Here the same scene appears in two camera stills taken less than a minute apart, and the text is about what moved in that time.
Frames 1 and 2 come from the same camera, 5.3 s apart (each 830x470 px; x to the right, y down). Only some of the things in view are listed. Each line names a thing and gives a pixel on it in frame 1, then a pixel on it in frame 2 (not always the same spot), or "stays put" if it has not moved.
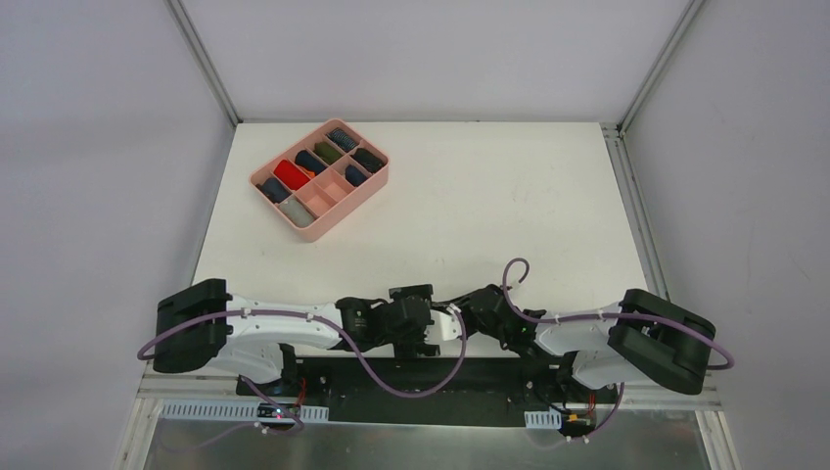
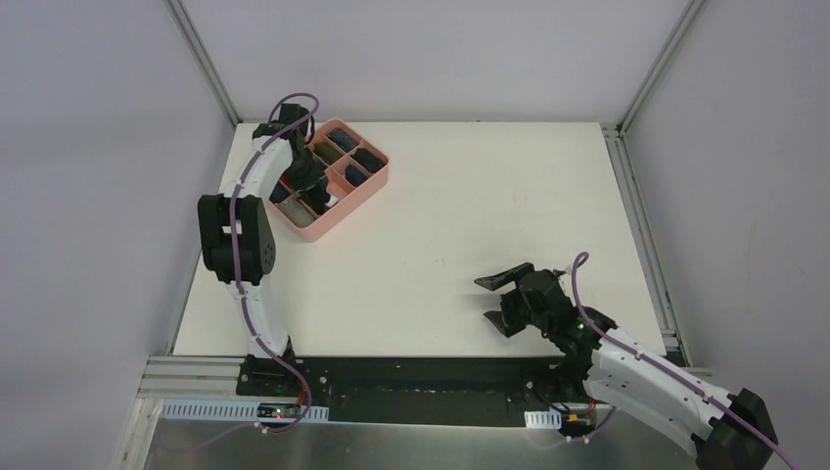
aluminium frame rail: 209,384 stays put
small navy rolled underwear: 353,175 stays put
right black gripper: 468,305 → 512,301
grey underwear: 300,215 stays put
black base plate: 487,392 stays put
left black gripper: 415,343 → 310,192
